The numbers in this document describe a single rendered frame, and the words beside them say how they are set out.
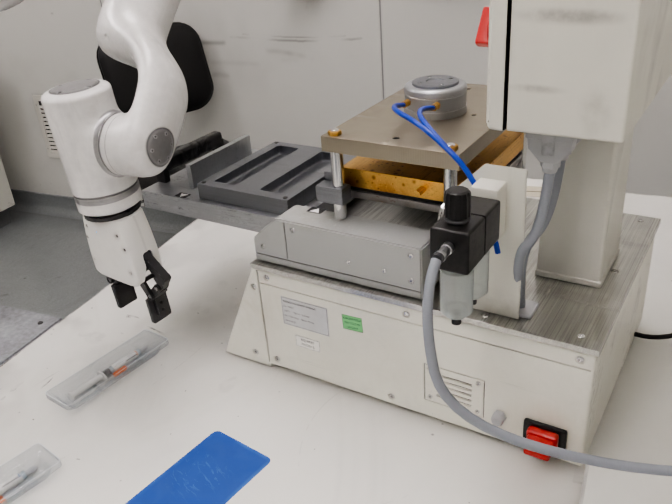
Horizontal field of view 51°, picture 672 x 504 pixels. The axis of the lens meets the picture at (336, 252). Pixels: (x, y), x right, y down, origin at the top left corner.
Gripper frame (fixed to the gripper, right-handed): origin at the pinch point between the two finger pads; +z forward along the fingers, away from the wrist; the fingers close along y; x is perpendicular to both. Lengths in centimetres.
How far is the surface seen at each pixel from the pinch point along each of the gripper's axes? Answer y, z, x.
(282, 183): 8.3, -10.0, 23.5
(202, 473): 21.6, 11.5, -11.4
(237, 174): -0.2, -10.4, 22.4
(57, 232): -220, 88, 94
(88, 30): -194, 1, 124
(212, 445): 19.0, 11.7, -7.3
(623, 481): 64, 9, 11
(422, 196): 35.8, -15.0, 19.5
